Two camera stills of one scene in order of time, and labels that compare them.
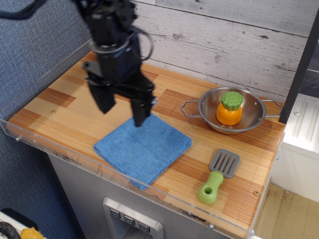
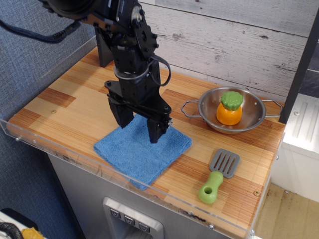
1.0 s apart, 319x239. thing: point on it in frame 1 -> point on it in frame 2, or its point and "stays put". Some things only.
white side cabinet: x=296 y=168 stays put
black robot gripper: x=120 y=71 -> x=139 y=87
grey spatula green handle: x=222 y=163 stays put
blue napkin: x=139 y=154 stays put
